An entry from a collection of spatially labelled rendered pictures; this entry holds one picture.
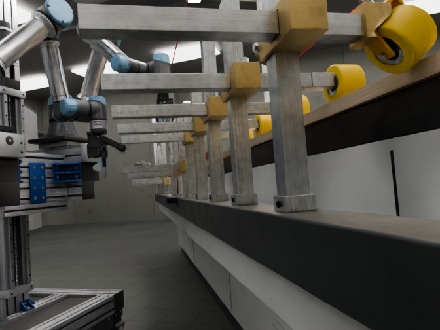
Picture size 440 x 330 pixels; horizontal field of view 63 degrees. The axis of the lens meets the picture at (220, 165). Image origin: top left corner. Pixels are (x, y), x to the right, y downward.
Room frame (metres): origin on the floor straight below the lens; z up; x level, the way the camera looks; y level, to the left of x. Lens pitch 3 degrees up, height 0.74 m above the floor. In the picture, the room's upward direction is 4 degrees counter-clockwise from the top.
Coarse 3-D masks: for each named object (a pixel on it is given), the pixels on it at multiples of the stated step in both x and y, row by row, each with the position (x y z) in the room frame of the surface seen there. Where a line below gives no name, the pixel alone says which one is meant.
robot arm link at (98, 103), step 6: (90, 96) 1.58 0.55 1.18; (96, 96) 1.58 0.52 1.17; (90, 102) 1.62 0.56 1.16; (96, 102) 1.57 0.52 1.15; (102, 102) 1.58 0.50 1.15; (96, 108) 1.56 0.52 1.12; (102, 108) 1.58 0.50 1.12; (90, 114) 1.56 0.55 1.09; (96, 114) 1.57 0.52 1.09; (102, 114) 1.58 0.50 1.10; (90, 120) 1.61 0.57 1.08
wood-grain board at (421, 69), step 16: (416, 64) 0.51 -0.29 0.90; (432, 64) 0.49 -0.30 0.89; (384, 80) 0.58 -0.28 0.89; (400, 80) 0.55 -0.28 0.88; (416, 80) 0.52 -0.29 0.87; (352, 96) 0.67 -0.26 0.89; (368, 96) 0.63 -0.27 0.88; (320, 112) 0.79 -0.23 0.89; (336, 112) 0.73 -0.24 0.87; (256, 144) 1.23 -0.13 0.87
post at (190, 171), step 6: (186, 102) 1.47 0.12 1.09; (186, 120) 1.47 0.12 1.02; (192, 144) 1.47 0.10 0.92; (186, 150) 1.46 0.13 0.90; (192, 150) 1.47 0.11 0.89; (186, 156) 1.46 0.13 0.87; (192, 156) 1.47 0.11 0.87; (186, 162) 1.48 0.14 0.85; (192, 162) 1.47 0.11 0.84; (186, 168) 1.49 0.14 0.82; (192, 168) 1.47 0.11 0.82; (192, 174) 1.47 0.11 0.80; (192, 180) 1.47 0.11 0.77; (192, 186) 1.47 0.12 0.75
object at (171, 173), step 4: (208, 168) 1.95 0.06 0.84; (140, 172) 1.87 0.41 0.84; (144, 172) 1.88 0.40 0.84; (148, 172) 1.88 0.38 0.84; (152, 172) 1.89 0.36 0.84; (156, 172) 1.89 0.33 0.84; (160, 172) 1.90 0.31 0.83; (164, 172) 1.90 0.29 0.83; (168, 172) 1.91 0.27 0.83; (172, 172) 1.91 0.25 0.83; (208, 172) 1.95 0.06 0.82; (128, 176) 1.86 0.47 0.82; (132, 176) 1.87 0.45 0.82; (136, 176) 1.87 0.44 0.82; (140, 176) 1.87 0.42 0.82; (144, 176) 1.88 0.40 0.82; (148, 176) 1.88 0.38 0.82; (152, 176) 1.89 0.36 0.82; (156, 176) 1.89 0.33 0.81; (160, 176) 1.90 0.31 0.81; (164, 176) 1.90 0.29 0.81
